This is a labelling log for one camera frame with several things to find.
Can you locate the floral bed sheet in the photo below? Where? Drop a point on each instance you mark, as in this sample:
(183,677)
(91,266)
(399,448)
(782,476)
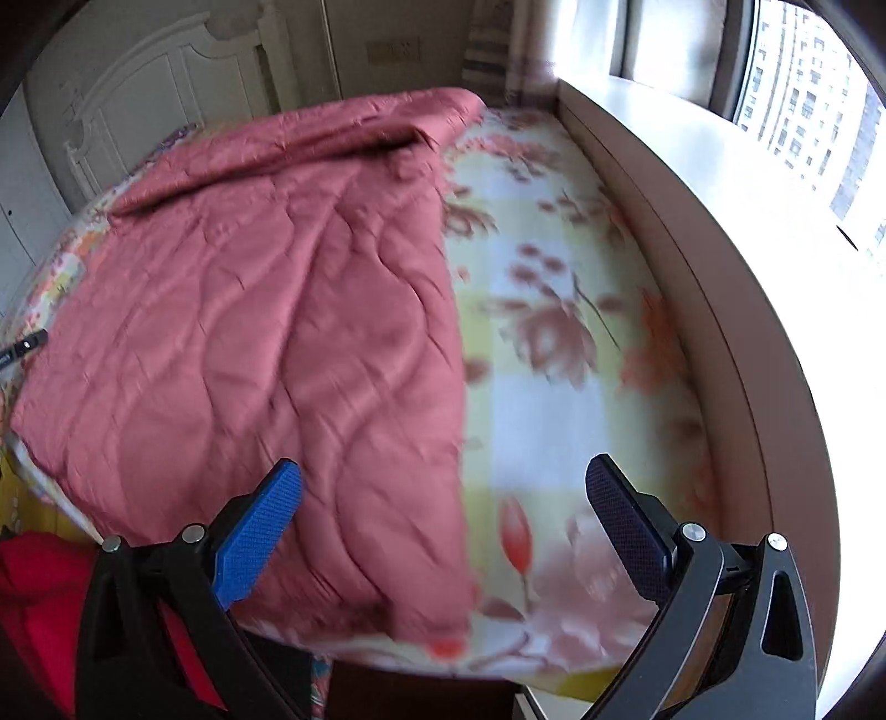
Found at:
(569,352)

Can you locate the wall socket plate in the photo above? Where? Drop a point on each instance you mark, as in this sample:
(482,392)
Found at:
(393,50)

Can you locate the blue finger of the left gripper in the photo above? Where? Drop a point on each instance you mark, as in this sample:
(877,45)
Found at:
(21,349)

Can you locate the pink quilted jacket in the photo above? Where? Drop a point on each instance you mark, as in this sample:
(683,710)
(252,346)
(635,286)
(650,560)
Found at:
(279,290)

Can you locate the window frame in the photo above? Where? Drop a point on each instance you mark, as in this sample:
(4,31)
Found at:
(781,74)

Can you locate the white wardrobe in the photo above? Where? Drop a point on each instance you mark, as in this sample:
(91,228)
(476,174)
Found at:
(33,212)

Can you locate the red jacket sleeve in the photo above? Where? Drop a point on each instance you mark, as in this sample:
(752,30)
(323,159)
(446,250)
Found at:
(92,633)

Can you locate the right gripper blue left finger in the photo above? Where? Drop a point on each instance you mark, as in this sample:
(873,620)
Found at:
(245,534)

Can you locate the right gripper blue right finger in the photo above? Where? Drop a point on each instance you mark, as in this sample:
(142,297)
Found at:
(638,526)

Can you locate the striped patterned curtain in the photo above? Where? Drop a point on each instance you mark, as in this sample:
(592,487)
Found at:
(518,53)

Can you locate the white wooden headboard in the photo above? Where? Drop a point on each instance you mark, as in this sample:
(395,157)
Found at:
(117,78)

